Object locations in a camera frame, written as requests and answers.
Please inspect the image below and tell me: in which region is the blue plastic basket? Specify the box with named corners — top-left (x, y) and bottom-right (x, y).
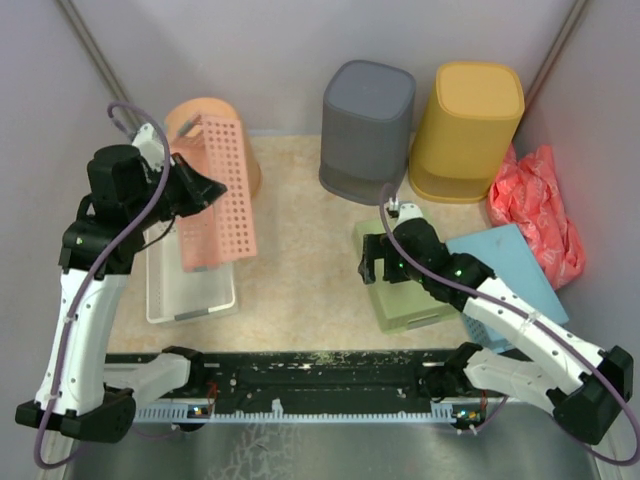
top-left (446, 224), bottom-right (569, 326)

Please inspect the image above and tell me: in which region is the red plastic bag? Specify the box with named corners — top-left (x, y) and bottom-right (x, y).
top-left (486, 145), bottom-right (586, 290)

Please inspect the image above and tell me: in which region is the grey cable duct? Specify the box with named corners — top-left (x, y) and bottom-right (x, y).
top-left (134, 397), bottom-right (489, 424)

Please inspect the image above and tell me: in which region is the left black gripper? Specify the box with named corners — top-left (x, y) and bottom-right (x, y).
top-left (128, 152), bottom-right (227, 230)

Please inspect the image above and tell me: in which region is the green plastic basket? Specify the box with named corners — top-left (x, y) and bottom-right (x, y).
top-left (352, 218), bottom-right (457, 334)

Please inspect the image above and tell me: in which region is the white plastic basket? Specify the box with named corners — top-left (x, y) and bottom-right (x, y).
top-left (145, 222), bottom-right (238, 325)

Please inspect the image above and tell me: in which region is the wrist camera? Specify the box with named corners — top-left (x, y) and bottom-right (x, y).
top-left (386, 198), bottom-right (424, 225)
top-left (132, 123), bottom-right (166, 173)

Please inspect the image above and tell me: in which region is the pink plastic basket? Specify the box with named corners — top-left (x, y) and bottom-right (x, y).
top-left (171, 113), bottom-right (257, 272)

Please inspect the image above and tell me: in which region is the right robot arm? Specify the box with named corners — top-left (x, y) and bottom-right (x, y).
top-left (358, 217), bottom-right (634, 445)

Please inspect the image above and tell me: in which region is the grey mesh bin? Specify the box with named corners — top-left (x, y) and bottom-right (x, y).
top-left (318, 60), bottom-right (416, 205)

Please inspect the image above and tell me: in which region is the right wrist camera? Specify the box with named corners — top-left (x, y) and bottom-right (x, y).
top-left (386, 198), bottom-right (424, 225)

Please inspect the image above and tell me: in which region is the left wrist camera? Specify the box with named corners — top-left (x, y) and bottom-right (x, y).
top-left (132, 123), bottom-right (166, 173)

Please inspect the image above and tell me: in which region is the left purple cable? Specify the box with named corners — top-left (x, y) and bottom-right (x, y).
top-left (31, 101), bottom-right (171, 470)

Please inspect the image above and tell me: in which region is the orange capybara bucket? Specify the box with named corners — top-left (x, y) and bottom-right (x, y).
top-left (165, 97), bottom-right (262, 198)

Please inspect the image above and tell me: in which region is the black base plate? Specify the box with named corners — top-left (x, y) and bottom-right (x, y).
top-left (149, 349), bottom-right (506, 414)

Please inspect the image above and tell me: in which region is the yellow mesh bin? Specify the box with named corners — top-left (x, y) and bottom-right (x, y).
top-left (408, 61), bottom-right (525, 204)

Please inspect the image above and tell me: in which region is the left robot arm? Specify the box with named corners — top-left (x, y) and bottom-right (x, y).
top-left (15, 145), bottom-right (227, 443)

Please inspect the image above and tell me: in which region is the aluminium rail frame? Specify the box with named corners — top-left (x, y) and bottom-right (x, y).
top-left (52, 396), bottom-right (620, 479)

